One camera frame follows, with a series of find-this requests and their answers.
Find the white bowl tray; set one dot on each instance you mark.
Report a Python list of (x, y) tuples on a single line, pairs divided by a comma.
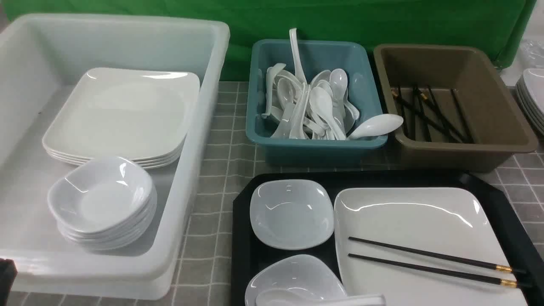
[(292, 214), (305, 275)]

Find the large white square plate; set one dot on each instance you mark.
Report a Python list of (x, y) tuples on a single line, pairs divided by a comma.
[(445, 220)]

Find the white spoons pile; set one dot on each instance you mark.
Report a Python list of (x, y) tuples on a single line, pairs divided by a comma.
[(316, 110)]

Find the upright white spoon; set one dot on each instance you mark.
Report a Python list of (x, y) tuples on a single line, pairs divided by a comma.
[(298, 68)]

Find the teal plastic bin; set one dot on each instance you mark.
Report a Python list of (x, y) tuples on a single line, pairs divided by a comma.
[(316, 56)]

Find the white spoon over bin edge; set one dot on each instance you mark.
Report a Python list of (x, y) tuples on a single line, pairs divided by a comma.
[(377, 126)]

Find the stack of white square plates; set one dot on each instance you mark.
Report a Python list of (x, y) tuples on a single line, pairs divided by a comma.
[(143, 116)]

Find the grey checked tablecloth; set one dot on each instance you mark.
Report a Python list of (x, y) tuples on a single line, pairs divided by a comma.
[(201, 274)]

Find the black chopsticks in bin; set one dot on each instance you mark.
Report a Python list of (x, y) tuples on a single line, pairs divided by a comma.
[(423, 111)]

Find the stack of white bowls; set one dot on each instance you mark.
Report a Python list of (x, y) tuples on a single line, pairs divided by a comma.
[(104, 204)]

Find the brown plastic bin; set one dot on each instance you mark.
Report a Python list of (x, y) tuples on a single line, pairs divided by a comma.
[(498, 125)]

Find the large white plastic tub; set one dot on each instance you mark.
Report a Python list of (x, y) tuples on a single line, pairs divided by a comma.
[(43, 56)]

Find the white plates stack right edge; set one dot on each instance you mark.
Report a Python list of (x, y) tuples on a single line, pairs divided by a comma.
[(530, 95)]

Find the green cloth backdrop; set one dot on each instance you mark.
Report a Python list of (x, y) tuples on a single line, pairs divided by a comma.
[(495, 27)]

